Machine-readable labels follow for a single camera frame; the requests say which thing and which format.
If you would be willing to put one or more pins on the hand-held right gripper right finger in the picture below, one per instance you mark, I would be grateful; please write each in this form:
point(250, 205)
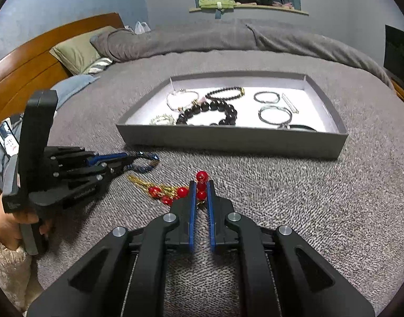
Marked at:
point(211, 218)

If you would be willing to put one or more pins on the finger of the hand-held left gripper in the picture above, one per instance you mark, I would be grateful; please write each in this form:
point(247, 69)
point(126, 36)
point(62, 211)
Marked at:
point(106, 158)
point(116, 168)

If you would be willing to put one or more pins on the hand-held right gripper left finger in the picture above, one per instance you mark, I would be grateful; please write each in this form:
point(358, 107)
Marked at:
point(192, 218)

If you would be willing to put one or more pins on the grey cardboard box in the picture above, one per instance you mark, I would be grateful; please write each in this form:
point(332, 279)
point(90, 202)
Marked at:
point(248, 142)

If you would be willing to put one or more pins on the thin silver bangle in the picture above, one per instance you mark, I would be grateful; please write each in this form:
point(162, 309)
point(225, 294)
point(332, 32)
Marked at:
point(255, 97)
point(260, 115)

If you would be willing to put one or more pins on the dark bangle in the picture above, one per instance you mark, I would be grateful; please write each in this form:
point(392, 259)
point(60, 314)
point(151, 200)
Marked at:
point(300, 126)

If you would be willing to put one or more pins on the person's left forearm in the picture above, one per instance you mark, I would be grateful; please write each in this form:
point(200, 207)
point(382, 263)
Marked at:
point(10, 270)

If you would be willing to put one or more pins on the person's left hand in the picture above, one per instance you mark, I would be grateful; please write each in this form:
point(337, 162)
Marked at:
point(7, 228)

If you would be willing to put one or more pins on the grey cloth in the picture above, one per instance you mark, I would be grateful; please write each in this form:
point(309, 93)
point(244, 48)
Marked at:
point(9, 171)

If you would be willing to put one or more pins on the white smartphone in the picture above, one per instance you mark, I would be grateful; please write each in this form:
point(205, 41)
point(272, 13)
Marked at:
point(7, 137)

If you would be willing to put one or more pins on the grey bedspread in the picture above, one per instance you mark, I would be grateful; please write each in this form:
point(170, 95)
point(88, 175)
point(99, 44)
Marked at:
point(287, 204)

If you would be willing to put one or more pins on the light blue cloth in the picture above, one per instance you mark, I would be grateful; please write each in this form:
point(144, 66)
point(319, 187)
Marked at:
point(73, 86)

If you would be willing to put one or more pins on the wooden headboard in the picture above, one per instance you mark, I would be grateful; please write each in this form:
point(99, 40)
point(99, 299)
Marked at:
point(23, 72)

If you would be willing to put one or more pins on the striped pillow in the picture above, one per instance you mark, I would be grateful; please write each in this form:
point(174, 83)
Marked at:
point(98, 65)

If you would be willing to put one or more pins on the green pillow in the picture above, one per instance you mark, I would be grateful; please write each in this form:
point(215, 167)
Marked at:
point(76, 52)

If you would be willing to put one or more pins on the white plastic bag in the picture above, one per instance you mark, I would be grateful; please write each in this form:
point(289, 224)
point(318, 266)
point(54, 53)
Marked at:
point(141, 28)

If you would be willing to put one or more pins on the pearl hair clip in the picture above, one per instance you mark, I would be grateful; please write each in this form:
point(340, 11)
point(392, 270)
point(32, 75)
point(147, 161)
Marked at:
point(290, 103)

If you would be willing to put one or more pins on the grey folded duvet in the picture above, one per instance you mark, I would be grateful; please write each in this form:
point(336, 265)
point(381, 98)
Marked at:
point(205, 41)

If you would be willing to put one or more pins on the green cloth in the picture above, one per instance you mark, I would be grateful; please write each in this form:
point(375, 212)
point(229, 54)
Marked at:
point(211, 1)

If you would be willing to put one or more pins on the wooden window sill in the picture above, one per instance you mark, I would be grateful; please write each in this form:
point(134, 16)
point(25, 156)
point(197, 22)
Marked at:
point(271, 9)

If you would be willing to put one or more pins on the pink cloth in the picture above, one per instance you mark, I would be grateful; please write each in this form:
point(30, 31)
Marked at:
point(282, 4)

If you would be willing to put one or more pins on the wooden television stand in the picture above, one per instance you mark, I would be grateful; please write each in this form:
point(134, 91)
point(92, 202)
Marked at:
point(403, 92)

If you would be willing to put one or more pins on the black television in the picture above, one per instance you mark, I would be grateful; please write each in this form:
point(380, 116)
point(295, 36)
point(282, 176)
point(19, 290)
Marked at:
point(398, 52)

